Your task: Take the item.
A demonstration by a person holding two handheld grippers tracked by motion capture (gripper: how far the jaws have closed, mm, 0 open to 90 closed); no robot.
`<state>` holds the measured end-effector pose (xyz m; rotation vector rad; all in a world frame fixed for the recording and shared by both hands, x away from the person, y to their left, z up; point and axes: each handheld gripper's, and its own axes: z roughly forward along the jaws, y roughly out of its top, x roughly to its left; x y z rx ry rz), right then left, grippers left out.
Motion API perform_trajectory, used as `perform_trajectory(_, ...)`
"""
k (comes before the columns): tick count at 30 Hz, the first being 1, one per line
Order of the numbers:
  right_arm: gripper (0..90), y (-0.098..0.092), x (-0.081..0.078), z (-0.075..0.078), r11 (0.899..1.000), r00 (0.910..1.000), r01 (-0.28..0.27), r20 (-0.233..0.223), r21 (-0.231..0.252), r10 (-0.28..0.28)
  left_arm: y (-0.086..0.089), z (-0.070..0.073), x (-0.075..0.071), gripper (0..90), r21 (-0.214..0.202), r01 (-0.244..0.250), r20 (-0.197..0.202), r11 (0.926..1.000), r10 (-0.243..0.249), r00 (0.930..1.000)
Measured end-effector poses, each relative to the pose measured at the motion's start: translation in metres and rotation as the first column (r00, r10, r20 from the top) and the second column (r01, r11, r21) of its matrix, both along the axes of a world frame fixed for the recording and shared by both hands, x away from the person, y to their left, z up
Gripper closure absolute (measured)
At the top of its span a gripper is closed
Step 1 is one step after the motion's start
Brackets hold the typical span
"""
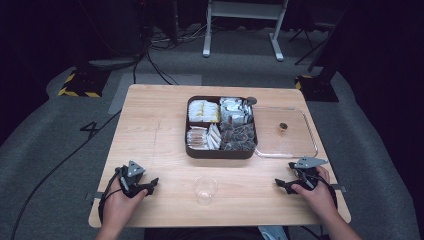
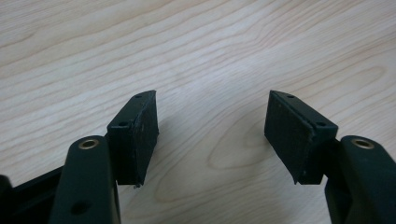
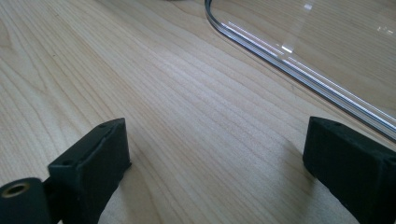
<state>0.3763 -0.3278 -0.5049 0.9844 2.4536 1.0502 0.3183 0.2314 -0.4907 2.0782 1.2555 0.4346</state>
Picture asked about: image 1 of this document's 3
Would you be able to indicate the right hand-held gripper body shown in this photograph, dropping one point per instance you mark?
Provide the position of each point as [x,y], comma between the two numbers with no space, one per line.
[308,172]

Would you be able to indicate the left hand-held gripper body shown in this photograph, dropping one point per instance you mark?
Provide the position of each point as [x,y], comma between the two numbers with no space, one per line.
[132,173]

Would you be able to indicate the person's right hand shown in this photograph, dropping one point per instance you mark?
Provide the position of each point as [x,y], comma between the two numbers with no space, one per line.
[317,198]

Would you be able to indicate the person's left hand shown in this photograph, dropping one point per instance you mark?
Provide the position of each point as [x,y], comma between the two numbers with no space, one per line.
[119,208]

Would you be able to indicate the clear lid with knob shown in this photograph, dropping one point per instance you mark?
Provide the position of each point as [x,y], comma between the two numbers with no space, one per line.
[293,143]

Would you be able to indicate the light blue cloth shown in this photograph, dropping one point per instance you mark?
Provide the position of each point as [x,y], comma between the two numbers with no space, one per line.
[272,234]

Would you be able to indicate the clear plastic cup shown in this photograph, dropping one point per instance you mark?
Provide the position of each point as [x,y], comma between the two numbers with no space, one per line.
[205,190]

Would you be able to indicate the bundle of clear stirrers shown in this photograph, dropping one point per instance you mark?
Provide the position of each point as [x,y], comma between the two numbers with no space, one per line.
[197,138]

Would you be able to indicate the pile of dark grey capsules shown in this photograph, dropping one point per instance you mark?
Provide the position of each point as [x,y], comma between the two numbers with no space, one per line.
[238,137]

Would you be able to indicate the brown divided tray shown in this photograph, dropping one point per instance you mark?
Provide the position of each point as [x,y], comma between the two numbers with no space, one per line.
[218,154]

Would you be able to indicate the group of white yellow sachets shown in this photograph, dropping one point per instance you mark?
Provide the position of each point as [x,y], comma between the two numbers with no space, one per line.
[203,111]

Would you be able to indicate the group of silver packets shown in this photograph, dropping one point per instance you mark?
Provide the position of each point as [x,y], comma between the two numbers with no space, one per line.
[235,110]

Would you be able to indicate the single dark round capsule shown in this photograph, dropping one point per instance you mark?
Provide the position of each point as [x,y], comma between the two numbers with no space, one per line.
[250,101]

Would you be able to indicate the black yellow striped stand base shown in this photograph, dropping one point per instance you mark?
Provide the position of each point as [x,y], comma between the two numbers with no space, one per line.
[83,83]

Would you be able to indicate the black tripod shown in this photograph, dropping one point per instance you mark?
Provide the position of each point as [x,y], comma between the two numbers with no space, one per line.
[308,43]

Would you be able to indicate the grey table edge bracket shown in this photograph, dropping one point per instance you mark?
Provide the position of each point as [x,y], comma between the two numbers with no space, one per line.
[93,195]
[340,188]

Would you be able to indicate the white metal desk frame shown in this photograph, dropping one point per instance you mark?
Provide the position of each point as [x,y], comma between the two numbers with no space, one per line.
[245,10]

